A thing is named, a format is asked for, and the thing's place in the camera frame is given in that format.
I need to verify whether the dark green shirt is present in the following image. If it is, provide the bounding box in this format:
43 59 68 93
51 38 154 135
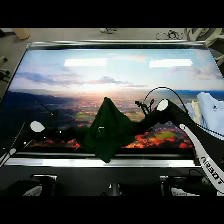
73 96 138 164

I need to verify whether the pale folded garment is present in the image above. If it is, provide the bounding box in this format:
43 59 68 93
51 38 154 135
184 99 202 125

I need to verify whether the white shirt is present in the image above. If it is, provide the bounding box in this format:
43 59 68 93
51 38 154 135
195 91 224 136

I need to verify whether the black cable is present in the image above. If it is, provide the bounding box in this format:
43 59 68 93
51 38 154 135
143 85 202 130

